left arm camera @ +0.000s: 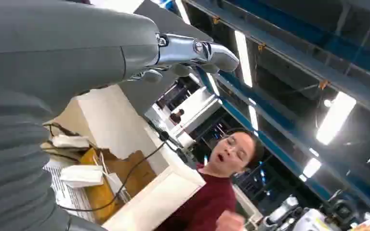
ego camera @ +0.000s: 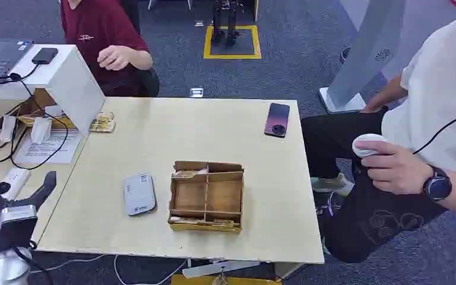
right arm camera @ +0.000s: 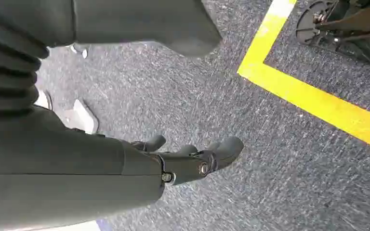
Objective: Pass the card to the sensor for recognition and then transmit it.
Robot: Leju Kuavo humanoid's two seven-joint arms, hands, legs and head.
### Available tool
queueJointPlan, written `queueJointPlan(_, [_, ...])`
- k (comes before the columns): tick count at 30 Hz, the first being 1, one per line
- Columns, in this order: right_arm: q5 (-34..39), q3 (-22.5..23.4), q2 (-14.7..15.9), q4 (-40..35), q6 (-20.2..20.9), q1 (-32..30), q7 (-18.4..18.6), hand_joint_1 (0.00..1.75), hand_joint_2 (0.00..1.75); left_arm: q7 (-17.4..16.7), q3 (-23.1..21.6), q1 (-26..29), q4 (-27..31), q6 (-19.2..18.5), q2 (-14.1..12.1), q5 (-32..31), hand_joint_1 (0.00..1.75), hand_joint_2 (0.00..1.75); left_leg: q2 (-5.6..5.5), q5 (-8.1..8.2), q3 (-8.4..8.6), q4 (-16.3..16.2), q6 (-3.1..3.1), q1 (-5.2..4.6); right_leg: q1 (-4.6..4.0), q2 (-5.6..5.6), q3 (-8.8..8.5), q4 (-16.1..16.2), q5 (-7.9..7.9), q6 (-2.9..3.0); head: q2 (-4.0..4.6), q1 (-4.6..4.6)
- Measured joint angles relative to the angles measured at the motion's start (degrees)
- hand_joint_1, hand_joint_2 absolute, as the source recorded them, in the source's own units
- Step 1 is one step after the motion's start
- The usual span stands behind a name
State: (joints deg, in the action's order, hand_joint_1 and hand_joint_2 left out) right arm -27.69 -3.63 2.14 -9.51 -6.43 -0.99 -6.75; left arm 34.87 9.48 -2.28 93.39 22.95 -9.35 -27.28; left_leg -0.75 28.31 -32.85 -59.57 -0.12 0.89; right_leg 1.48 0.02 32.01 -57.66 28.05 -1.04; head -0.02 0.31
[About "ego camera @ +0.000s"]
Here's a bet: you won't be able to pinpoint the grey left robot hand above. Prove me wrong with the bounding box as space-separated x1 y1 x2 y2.
0 131 58 252

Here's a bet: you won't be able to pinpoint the white handheld controller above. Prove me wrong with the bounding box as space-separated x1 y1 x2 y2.
351 134 388 159

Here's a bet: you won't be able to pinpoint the white power strip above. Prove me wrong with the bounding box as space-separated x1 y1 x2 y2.
0 167 31 202

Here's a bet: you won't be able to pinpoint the printed paper sheet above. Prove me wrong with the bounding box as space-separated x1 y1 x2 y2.
13 129 83 165

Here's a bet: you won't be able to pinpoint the white plastic tag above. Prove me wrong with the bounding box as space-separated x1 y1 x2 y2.
0 115 18 144
30 116 53 145

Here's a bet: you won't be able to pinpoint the gold card stack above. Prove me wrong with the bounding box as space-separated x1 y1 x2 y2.
90 112 117 134

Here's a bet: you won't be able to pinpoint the pale grey flat card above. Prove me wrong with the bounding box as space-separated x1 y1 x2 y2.
122 172 157 217

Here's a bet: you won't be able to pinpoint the white desk riser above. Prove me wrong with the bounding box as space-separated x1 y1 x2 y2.
0 44 106 139

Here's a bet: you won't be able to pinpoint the black external drive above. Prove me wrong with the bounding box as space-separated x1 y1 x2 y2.
31 47 59 66

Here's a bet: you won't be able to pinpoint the card stack in box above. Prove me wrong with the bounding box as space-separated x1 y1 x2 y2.
168 216 241 233
172 168 210 180

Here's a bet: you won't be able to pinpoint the wooden card box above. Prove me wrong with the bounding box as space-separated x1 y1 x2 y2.
167 160 245 233

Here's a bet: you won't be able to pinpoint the yellow box under desk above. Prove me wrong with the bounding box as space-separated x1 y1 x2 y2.
170 273 283 285

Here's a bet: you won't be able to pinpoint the person in seat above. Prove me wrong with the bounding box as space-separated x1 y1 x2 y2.
59 0 155 98

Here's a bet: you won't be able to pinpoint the purple smartphone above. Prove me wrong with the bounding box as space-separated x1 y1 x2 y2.
264 103 291 138

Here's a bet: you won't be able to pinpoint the black robot legs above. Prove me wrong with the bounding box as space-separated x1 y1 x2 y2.
210 0 242 47

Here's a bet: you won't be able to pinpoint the yellow floor tape square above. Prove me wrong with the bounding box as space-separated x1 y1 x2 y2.
203 25 262 61

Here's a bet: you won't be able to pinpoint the pale sneaker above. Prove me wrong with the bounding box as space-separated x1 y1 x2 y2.
311 172 356 198

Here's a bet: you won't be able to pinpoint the person's hand with watch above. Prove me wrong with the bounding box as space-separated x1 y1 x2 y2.
356 141 435 196

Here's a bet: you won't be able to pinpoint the grey standing panel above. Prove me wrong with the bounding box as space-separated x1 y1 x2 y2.
318 0 408 115

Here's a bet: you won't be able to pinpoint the black wrist watch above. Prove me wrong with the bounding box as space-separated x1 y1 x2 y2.
422 164 454 204

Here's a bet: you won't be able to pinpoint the person with controller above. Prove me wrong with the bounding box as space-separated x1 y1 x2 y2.
300 0 456 264

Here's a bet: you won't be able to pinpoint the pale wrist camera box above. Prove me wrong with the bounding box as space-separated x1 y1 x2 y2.
0 204 39 233

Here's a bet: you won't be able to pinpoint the black power cable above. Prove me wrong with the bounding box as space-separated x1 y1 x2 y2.
0 64 70 171

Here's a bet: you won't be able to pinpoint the white cable under desk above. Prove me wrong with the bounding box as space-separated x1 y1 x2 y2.
29 254 190 285

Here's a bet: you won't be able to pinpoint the white desk bracket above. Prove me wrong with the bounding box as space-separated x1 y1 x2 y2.
181 259 261 280

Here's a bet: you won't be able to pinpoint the thin black cable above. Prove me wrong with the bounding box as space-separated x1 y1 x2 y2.
411 100 456 156

